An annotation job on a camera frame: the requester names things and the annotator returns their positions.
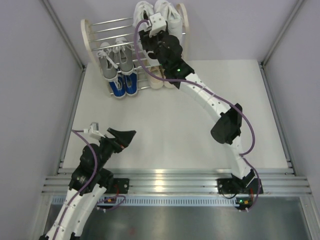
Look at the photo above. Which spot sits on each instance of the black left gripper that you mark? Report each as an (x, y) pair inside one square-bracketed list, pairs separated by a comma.
[(124, 137)]

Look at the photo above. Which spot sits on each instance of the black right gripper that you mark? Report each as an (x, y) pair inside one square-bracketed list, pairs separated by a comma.
[(146, 40)]

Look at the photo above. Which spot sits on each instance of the black white sneaker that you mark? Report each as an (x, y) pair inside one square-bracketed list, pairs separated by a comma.
[(150, 57)]

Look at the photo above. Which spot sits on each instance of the beige lace sneaker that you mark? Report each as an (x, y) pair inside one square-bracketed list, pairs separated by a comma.
[(154, 82), (167, 84)]

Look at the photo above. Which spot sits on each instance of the grey canvas sneaker front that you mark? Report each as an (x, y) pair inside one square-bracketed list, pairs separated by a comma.
[(124, 55)]

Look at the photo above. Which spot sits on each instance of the grey canvas sneaker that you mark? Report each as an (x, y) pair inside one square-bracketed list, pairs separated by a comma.
[(124, 55), (106, 57)]

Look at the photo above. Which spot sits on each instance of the blue canvas sneaker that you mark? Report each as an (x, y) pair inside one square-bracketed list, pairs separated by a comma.
[(118, 88), (131, 84)]

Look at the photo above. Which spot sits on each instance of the grey canvas sneaker back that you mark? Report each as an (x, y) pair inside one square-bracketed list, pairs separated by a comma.
[(106, 57)]

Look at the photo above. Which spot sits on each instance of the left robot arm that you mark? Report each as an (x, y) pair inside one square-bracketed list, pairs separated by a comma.
[(89, 181)]

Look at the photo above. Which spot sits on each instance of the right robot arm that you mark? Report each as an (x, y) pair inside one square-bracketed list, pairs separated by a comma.
[(227, 118)]

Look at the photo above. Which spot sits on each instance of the cream and chrome shoe rack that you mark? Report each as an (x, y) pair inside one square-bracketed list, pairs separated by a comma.
[(92, 44)]

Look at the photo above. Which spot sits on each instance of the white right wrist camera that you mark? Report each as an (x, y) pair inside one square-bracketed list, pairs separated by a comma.
[(158, 24)]

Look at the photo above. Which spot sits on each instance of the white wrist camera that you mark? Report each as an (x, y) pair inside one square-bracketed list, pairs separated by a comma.
[(93, 131), (158, 24)]

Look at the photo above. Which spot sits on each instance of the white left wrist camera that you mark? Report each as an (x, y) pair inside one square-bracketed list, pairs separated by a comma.
[(93, 131)]

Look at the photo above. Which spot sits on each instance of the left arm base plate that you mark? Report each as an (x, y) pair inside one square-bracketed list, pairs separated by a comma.
[(119, 186)]

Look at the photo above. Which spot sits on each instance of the perforated cable duct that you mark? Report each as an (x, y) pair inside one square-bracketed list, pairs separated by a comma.
[(174, 201)]

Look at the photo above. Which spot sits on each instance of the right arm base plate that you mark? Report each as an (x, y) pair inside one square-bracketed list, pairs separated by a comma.
[(227, 186)]

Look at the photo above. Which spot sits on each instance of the aluminium mounting rail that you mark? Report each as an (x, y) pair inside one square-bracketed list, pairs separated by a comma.
[(182, 182)]

